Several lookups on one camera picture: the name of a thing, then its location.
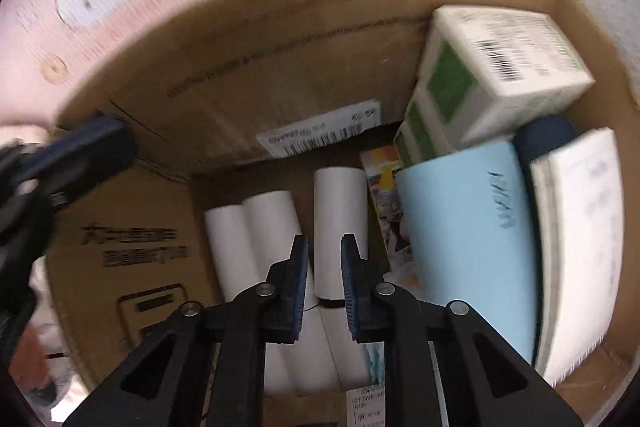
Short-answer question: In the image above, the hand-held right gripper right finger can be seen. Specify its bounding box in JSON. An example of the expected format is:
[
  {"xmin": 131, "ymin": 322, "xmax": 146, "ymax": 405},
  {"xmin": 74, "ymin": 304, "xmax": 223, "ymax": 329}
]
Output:
[{"xmin": 341, "ymin": 234, "xmax": 586, "ymax": 427}]

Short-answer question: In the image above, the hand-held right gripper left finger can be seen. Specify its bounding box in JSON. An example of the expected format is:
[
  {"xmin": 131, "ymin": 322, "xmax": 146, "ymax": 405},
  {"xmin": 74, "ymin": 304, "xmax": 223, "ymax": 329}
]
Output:
[{"xmin": 62, "ymin": 234, "xmax": 311, "ymax": 427}]

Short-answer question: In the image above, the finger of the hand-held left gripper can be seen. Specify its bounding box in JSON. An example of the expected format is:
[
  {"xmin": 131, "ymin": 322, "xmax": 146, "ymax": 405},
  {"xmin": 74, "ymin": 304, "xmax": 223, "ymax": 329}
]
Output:
[{"xmin": 30, "ymin": 114, "xmax": 139, "ymax": 208}]

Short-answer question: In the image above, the white paper roll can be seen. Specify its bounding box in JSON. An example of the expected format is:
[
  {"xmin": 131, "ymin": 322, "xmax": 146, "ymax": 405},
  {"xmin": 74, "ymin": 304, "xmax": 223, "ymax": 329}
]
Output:
[
  {"xmin": 203, "ymin": 206, "xmax": 296, "ymax": 395},
  {"xmin": 242, "ymin": 190, "xmax": 351, "ymax": 394},
  {"xmin": 313, "ymin": 167, "xmax": 370, "ymax": 309}
]

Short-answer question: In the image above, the brown cardboard box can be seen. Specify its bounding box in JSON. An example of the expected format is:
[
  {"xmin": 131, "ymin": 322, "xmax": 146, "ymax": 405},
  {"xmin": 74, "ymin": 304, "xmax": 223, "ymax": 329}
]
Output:
[{"xmin": 44, "ymin": 0, "xmax": 640, "ymax": 427}]

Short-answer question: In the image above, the colourful printed packet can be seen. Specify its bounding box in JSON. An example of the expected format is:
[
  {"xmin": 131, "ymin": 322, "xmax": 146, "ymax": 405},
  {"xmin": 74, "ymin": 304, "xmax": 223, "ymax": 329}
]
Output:
[{"xmin": 360, "ymin": 145, "xmax": 417, "ymax": 275}]

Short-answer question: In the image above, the light blue box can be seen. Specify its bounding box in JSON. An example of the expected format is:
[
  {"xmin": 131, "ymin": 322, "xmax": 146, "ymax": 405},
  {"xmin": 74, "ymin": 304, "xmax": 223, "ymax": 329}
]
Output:
[{"xmin": 395, "ymin": 139, "xmax": 544, "ymax": 366}]

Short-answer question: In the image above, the dark blue round object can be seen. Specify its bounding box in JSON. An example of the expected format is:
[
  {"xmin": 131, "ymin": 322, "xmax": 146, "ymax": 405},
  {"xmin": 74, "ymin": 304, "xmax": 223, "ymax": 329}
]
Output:
[{"xmin": 514, "ymin": 114, "xmax": 581, "ymax": 168}]

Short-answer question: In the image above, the white box with green squares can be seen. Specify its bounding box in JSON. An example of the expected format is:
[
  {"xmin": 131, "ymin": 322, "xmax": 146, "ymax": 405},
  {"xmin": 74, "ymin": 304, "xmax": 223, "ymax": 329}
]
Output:
[{"xmin": 393, "ymin": 5, "xmax": 596, "ymax": 168}]

